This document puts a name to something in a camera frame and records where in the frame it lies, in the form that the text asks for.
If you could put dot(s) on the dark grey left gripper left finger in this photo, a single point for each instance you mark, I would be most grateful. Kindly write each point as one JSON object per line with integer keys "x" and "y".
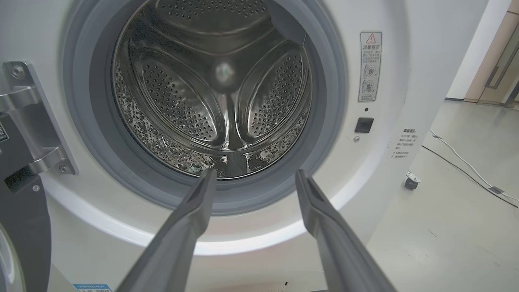
{"x": 174, "y": 243}

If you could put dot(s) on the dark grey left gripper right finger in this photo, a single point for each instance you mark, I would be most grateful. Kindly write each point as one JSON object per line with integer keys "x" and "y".
{"x": 340, "y": 251}

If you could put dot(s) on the grey washing machine door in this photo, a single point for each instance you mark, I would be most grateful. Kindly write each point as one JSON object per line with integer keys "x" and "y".
{"x": 24, "y": 227}

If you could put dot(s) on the white front-load washing machine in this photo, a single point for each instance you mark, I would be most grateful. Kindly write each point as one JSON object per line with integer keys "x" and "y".
{"x": 385, "y": 202}

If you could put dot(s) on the black door latch socket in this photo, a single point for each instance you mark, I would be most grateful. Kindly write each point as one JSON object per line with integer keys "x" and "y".
{"x": 364, "y": 125}

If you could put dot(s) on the stainless steel washing machine drum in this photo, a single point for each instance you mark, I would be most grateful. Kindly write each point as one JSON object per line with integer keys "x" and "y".
{"x": 182, "y": 101}

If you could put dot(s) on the metal door hinge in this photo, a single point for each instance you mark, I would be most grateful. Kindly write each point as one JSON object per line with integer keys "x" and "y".
{"x": 36, "y": 121}

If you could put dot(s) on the wood framed glass door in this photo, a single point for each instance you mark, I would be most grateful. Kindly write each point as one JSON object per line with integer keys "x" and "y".
{"x": 494, "y": 61}

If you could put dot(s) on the blue energy label sticker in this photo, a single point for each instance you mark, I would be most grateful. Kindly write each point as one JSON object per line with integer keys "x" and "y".
{"x": 92, "y": 288}

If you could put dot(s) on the black caster wheel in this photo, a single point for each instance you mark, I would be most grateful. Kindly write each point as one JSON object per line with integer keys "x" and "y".
{"x": 411, "y": 183}

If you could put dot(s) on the grey floor tape piece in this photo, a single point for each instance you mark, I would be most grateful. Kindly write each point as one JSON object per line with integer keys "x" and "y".
{"x": 496, "y": 190}

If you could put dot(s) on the white warning sticker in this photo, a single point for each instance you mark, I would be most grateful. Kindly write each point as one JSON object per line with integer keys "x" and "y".
{"x": 369, "y": 67}

